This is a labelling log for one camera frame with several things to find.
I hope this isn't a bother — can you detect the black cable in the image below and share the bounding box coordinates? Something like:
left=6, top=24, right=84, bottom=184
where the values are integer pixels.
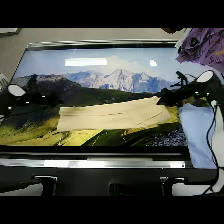
left=203, top=98, right=222, bottom=195

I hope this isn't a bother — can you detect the purple garment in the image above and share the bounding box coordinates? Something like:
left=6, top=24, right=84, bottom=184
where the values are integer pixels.
left=175, top=28, right=224, bottom=73

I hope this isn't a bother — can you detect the silver frame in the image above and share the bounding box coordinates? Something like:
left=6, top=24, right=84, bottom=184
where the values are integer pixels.
left=0, top=155, right=224, bottom=197

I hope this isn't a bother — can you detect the light blue garment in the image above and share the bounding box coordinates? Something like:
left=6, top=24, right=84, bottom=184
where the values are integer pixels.
left=179, top=102, right=218, bottom=170

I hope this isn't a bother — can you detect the cream garment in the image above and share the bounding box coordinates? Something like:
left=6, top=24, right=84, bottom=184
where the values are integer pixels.
left=56, top=95, right=174, bottom=132

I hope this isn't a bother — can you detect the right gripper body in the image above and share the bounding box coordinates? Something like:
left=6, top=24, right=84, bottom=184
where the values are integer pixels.
left=156, top=87, right=183, bottom=108

